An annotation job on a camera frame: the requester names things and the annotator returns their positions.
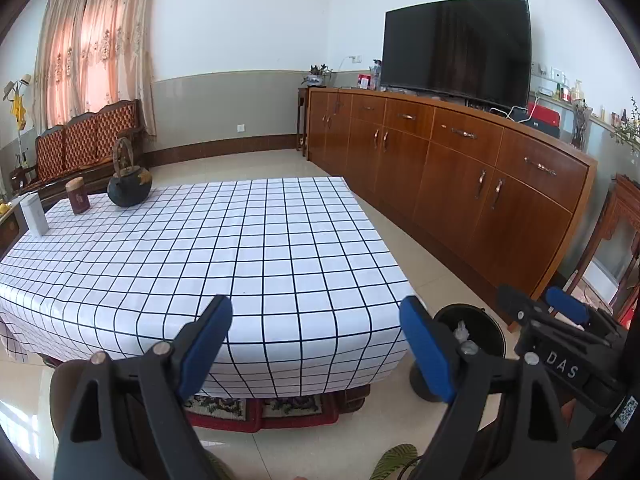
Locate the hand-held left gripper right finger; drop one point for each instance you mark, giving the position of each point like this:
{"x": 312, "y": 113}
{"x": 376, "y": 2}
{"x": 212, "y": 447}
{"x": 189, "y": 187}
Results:
{"x": 425, "y": 350}

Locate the black set-top device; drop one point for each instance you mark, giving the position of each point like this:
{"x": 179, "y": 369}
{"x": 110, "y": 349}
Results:
{"x": 537, "y": 129}

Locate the red patterned rug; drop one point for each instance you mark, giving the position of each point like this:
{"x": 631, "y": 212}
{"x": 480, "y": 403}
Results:
{"x": 280, "y": 412}

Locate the peach embroidered curtain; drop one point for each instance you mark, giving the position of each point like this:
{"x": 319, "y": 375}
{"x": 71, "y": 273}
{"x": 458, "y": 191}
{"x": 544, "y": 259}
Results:
{"x": 95, "y": 50}

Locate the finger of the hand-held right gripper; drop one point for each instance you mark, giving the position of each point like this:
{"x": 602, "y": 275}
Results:
{"x": 567, "y": 305}
{"x": 515, "y": 302}

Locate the glass vase with twigs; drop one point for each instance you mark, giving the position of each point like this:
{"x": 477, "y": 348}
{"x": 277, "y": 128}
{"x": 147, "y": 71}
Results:
{"x": 581, "y": 127}

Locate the wooden sofa bench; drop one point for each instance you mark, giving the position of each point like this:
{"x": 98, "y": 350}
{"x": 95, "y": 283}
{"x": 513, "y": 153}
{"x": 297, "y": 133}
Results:
{"x": 85, "y": 140}

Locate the black iron teapot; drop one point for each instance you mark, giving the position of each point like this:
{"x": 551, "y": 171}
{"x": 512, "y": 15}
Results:
{"x": 127, "y": 190}

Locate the black television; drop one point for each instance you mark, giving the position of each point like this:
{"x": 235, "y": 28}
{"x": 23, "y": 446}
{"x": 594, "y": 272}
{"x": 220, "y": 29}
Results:
{"x": 455, "y": 50}

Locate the coat rack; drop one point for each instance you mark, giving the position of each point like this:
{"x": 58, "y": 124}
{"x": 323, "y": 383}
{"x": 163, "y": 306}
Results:
{"x": 17, "y": 110}

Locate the white flat box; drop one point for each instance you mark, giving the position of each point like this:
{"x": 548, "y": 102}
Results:
{"x": 602, "y": 277}

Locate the yellow pump bottle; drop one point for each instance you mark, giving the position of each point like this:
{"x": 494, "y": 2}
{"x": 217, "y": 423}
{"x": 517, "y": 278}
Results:
{"x": 578, "y": 91}

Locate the red box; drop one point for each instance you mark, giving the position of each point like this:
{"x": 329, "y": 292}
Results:
{"x": 545, "y": 115}

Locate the small potted plant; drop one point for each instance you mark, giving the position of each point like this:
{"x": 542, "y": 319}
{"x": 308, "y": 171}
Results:
{"x": 315, "y": 77}

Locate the white upright box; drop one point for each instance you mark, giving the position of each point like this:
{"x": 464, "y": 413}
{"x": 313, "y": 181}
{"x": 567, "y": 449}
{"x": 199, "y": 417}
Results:
{"x": 34, "y": 217}

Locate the red jar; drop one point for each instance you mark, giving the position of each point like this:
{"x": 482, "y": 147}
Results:
{"x": 364, "y": 81}

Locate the wooden side table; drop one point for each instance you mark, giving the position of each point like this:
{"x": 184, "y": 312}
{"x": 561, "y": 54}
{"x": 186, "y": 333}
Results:
{"x": 7, "y": 230}

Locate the green patterned slipper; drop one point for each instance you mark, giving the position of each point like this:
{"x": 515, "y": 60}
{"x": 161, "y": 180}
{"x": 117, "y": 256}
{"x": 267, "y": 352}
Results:
{"x": 395, "y": 460}

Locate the black trash bin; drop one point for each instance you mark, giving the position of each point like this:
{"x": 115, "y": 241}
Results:
{"x": 482, "y": 325}

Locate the brown tea tin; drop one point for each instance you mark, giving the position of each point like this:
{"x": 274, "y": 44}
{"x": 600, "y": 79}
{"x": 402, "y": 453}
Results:
{"x": 77, "y": 197}

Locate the wooden sideboard cabinet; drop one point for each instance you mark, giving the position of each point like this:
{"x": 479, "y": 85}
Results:
{"x": 450, "y": 185}

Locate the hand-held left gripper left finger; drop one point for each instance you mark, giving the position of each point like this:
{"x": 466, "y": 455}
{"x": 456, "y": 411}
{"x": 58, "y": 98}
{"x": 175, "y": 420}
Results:
{"x": 205, "y": 347}

